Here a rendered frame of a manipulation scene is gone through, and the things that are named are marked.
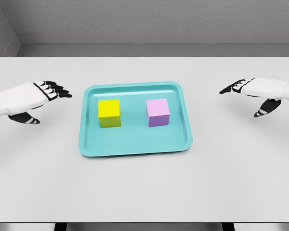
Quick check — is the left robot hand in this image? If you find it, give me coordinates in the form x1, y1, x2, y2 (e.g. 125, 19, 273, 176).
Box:
0, 80, 73, 125

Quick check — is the teal tray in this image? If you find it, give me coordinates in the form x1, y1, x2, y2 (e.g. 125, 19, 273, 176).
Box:
79, 81, 193, 158

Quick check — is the yellow cube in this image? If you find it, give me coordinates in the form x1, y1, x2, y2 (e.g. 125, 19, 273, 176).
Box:
97, 99, 122, 128

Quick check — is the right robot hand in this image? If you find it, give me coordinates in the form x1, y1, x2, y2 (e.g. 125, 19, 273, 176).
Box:
219, 77, 289, 118

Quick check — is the purple cube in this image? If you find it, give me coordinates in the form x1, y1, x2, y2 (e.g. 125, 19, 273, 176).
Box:
145, 98, 171, 128

